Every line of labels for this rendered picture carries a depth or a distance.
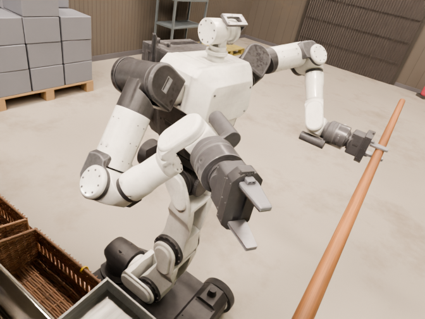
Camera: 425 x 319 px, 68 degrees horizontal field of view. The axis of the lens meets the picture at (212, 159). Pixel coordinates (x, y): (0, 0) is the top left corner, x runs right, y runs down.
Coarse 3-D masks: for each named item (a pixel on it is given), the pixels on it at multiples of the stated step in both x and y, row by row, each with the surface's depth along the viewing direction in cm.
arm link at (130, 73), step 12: (132, 60) 78; (144, 60) 78; (120, 72) 78; (132, 72) 75; (144, 72) 73; (120, 84) 79; (132, 84) 74; (120, 96) 75; (132, 96) 74; (144, 96) 74; (132, 108) 74; (144, 108) 75
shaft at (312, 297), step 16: (400, 112) 154; (384, 144) 113; (368, 176) 90; (352, 208) 75; (352, 224) 71; (336, 240) 65; (336, 256) 61; (320, 272) 57; (320, 288) 54; (304, 304) 51
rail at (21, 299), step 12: (0, 264) 22; (0, 276) 21; (12, 276) 21; (0, 288) 20; (12, 288) 20; (24, 288) 21; (0, 300) 20; (12, 300) 20; (24, 300) 20; (36, 300) 20; (0, 312) 19; (12, 312) 19; (24, 312) 19; (36, 312) 19; (48, 312) 20
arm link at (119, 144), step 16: (128, 112) 73; (112, 128) 74; (128, 128) 73; (144, 128) 77; (112, 144) 73; (128, 144) 74; (96, 160) 72; (112, 160) 73; (128, 160) 76; (80, 176) 73; (96, 176) 69; (96, 192) 68
